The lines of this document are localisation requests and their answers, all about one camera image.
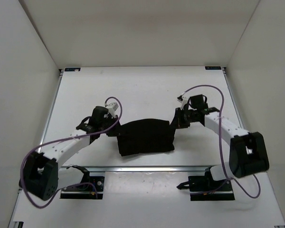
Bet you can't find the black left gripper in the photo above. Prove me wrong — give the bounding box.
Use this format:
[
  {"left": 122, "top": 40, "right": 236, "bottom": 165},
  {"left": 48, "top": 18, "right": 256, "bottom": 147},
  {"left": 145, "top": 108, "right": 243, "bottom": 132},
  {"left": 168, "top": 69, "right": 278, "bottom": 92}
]
[{"left": 100, "top": 114, "right": 125, "bottom": 135}]

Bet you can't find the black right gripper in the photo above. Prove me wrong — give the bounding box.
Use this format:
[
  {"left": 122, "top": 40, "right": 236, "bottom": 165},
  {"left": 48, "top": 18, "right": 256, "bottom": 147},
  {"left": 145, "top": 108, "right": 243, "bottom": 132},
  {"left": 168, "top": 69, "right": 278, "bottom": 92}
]
[{"left": 170, "top": 107, "right": 198, "bottom": 129}]

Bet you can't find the black skirt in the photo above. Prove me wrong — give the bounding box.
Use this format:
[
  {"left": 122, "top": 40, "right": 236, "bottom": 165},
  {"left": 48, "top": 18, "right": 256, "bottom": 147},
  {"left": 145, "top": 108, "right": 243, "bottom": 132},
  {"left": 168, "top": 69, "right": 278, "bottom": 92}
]
[{"left": 112, "top": 119, "right": 175, "bottom": 157}]

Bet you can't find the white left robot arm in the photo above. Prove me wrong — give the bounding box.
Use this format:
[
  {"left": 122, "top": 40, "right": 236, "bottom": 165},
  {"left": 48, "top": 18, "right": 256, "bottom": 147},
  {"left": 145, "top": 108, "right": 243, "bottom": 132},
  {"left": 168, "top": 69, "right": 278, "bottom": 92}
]
[{"left": 19, "top": 102, "right": 120, "bottom": 201}]

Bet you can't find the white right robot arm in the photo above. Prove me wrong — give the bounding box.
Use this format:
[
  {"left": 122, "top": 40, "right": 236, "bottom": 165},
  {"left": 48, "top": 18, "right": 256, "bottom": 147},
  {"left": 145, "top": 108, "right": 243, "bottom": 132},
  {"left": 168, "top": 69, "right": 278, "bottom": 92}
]
[{"left": 171, "top": 95, "right": 269, "bottom": 190}]

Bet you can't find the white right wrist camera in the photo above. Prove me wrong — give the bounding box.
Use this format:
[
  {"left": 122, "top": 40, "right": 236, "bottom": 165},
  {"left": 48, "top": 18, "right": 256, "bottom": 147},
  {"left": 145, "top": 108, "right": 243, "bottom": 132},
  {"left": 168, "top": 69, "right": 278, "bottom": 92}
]
[{"left": 177, "top": 93, "right": 189, "bottom": 110}]

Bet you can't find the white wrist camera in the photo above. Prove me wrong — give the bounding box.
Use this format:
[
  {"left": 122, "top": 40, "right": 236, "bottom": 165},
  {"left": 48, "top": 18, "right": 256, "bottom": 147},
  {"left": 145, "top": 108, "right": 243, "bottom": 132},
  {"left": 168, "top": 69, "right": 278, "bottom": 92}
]
[
  {"left": 177, "top": 93, "right": 189, "bottom": 110},
  {"left": 104, "top": 102, "right": 119, "bottom": 118}
]

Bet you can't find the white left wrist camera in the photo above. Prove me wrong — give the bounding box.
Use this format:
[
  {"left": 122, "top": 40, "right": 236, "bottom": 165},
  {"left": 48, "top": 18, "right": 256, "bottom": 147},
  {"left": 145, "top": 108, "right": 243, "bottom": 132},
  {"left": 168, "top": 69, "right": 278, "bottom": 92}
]
[{"left": 104, "top": 102, "right": 119, "bottom": 118}]

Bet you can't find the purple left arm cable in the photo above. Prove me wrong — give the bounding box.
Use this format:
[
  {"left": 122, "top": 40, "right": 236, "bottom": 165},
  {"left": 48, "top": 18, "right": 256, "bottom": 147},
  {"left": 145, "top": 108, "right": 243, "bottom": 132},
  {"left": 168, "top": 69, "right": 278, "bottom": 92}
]
[{"left": 21, "top": 96, "right": 123, "bottom": 209}]

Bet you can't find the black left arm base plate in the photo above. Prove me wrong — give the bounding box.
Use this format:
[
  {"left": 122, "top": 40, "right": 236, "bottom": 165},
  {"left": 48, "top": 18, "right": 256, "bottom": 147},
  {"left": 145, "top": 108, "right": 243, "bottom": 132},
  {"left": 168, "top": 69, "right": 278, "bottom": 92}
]
[{"left": 60, "top": 165, "right": 105, "bottom": 200}]

